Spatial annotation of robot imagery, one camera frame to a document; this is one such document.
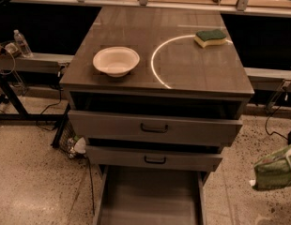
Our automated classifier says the green jalapeno chip bag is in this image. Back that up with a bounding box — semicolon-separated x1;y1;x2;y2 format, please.
250;144;291;191

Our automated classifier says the grey drawer cabinet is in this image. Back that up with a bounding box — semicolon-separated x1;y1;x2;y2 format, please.
58;5;255;173

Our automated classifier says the top grey drawer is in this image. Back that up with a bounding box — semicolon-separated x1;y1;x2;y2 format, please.
69;110;242;146

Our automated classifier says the middle grey drawer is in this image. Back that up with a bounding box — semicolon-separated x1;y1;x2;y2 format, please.
86;146;222;172

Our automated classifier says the bottom open grey drawer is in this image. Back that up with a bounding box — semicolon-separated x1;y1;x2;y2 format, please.
92;166;207;225

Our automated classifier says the white paper bowl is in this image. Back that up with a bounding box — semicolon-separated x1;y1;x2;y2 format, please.
93;47;140;77

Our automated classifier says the green and yellow sponge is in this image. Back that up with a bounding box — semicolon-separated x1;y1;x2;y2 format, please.
194;29;227;48

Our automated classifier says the clear plastic water bottle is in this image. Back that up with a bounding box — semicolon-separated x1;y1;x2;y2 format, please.
14;30;33;57

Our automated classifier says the black metal side table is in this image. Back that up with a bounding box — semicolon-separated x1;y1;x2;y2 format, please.
0;40;74;124

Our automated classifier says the black top drawer handle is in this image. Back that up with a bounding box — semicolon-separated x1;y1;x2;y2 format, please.
140;123;168;133

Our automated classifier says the black drawer handle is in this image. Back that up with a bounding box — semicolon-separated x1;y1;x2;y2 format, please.
144;156;166;165
140;123;168;133

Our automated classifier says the black middle drawer handle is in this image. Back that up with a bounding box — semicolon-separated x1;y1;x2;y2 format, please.
144;156;166;165

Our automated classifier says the black wire waste basket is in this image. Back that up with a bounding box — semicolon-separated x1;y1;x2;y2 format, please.
59;121;86;158

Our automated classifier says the black floor cable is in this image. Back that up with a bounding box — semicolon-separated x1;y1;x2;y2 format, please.
35;67;66;132

